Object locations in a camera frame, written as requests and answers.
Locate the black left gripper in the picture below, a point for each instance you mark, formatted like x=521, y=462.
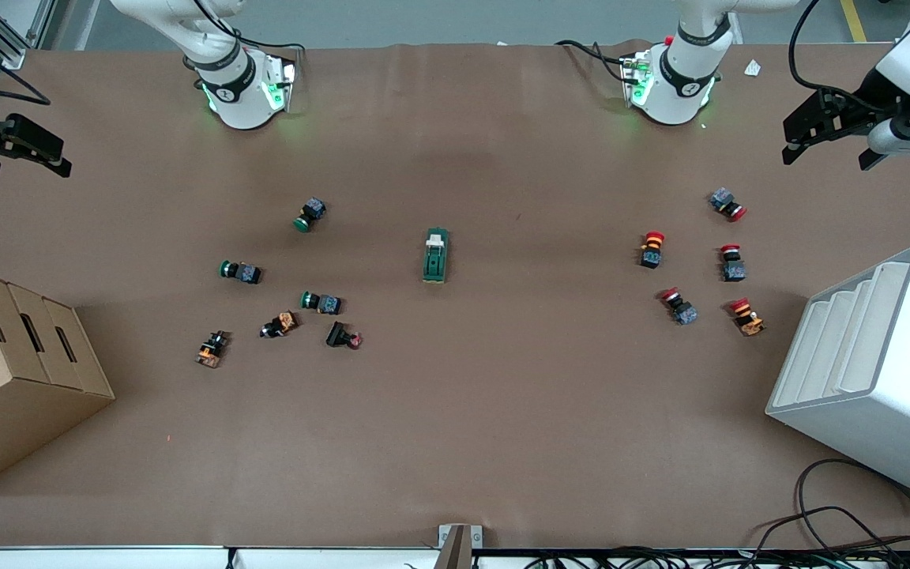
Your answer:
x=847, y=110

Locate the green load switch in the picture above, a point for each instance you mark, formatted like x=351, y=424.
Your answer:
x=435, y=257

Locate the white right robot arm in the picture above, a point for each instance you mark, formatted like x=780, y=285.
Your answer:
x=242, y=103

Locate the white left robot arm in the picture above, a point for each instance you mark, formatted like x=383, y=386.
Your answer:
x=676, y=79

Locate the white paper scrap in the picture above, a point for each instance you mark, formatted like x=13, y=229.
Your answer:
x=753, y=68

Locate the red push button grey block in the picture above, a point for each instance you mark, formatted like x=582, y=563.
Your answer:
x=681, y=308
x=733, y=267
x=725, y=202

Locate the red mushroom button orange block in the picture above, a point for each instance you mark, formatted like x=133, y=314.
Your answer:
x=747, y=318

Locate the brown cardboard box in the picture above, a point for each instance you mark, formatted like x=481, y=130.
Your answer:
x=13, y=379

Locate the white compartment organizer box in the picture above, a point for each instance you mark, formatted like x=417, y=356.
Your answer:
x=881, y=379

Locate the black push button orange block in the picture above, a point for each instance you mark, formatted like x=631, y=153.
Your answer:
x=211, y=350
x=281, y=324

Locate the red push button black block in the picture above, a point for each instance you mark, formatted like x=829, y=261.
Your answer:
x=340, y=335

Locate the brown paper table cover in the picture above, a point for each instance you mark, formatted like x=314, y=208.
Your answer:
x=502, y=411

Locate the green push button switch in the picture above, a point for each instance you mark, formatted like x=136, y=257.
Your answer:
x=243, y=273
x=324, y=303
x=310, y=214

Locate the white table edge rail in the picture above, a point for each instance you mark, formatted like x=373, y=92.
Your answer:
x=107, y=558

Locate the grey metal bracket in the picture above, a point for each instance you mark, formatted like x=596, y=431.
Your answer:
x=459, y=545

